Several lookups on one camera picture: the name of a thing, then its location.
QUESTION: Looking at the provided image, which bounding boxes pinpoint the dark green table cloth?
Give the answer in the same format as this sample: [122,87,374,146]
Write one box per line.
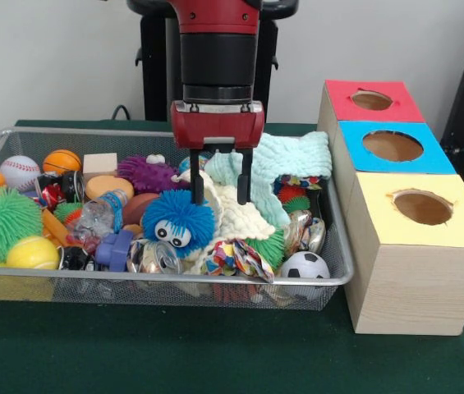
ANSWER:
[0,118,464,394]

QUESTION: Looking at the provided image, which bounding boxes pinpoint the purple fuzzy toy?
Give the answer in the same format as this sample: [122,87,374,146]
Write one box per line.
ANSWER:
[117,154,181,194]

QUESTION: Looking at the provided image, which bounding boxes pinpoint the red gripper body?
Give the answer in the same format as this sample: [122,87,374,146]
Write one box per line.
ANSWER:
[169,99,266,151]

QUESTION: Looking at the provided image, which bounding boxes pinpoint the green fuzzy ball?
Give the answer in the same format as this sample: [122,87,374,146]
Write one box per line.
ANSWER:
[0,186,44,263]

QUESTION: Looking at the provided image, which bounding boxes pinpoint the blue fuzzy ball with eyes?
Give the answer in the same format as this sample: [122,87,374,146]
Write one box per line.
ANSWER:
[140,189,216,259]

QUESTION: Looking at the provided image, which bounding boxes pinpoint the orange basketball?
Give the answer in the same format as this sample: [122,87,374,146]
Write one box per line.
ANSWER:
[42,149,83,176]

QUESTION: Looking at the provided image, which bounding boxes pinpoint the mint green waffle cloth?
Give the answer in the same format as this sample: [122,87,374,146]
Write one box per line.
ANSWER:
[204,131,333,225]

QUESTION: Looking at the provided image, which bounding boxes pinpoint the crushed clear plastic bottle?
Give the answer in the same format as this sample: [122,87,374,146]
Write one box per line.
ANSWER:
[66,189,131,241]

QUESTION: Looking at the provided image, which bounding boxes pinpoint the white baseball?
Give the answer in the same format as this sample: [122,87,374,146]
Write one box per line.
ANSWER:
[0,155,42,192]

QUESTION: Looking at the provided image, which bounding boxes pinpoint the silver wire mesh bin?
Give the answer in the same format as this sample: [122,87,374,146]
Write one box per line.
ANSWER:
[0,126,355,312]

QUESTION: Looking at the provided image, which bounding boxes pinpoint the yellow tennis ball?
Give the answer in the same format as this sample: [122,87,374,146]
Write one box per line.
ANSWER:
[5,236,60,271]

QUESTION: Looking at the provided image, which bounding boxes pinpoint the cream waffle cloth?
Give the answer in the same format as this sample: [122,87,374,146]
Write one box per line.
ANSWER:
[172,170,284,276]

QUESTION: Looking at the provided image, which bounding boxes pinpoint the black and white soccer ball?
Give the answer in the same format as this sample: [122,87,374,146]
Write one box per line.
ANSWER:
[280,250,331,280]

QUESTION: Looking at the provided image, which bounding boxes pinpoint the wooden box with three holes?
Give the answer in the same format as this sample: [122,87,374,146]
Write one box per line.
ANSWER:
[315,79,464,337]

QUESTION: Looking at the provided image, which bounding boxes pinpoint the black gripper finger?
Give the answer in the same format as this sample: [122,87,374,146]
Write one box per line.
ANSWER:
[188,148,207,205]
[237,149,254,205]

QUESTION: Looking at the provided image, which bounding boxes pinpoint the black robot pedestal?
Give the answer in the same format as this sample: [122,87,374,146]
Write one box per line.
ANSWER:
[126,0,301,123]

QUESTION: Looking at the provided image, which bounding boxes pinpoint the black cable loop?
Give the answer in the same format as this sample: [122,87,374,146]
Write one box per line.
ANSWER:
[111,104,135,121]

